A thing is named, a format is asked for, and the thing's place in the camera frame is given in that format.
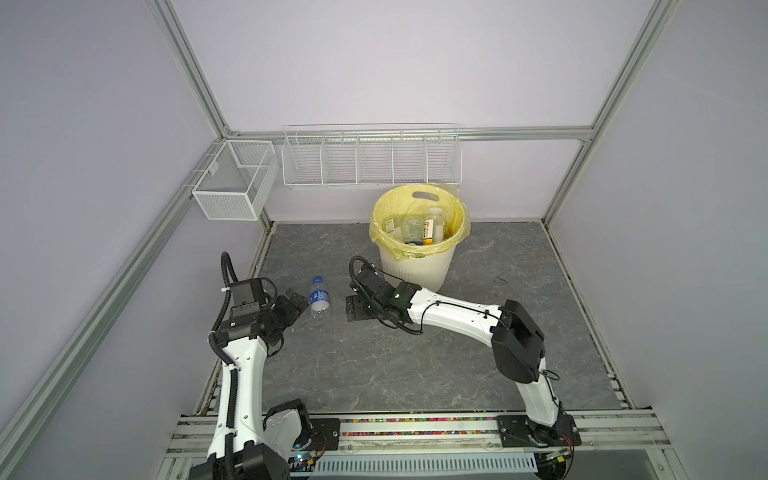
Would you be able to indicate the aluminium front rail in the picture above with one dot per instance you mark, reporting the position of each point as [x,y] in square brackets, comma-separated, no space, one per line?
[446,433]

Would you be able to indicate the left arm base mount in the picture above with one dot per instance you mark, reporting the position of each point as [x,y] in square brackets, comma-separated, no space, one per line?
[325,435]

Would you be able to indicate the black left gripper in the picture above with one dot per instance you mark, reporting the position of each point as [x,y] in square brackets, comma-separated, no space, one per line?
[290,312]

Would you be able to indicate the yellow bin liner bag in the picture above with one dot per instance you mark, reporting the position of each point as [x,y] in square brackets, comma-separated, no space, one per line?
[416,200]

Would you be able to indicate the cream plastic waste bin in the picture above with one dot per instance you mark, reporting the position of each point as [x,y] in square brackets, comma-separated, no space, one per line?
[429,272]

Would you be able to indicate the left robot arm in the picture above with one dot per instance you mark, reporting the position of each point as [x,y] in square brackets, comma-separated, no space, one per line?
[248,442]

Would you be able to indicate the clear bottle green label front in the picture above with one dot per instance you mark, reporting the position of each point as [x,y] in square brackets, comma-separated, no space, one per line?
[393,227]

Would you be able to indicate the white wire shelf basket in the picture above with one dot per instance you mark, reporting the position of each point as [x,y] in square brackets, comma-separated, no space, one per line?
[371,155]

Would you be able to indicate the Pocari bottle blue label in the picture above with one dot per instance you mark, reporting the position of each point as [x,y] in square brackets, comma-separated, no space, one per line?
[413,230]

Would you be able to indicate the white vented cable duct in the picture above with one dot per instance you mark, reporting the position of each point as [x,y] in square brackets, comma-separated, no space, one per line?
[421,465]

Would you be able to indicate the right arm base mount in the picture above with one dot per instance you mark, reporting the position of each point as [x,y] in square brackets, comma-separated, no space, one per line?
[520,431]

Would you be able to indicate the small clear bottle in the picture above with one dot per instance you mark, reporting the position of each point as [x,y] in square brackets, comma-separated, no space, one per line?
[434,226]

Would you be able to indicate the white mesh box basket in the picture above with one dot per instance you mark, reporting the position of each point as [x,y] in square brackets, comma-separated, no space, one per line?
[236,183]

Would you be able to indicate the small bottle blue cap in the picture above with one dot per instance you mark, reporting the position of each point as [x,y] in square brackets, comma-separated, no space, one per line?
[319,298]

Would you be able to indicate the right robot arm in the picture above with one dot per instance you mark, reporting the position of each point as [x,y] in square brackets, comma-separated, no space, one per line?
[516,342]

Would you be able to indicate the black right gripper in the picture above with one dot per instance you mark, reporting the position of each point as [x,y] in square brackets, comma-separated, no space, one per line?
[354,308]

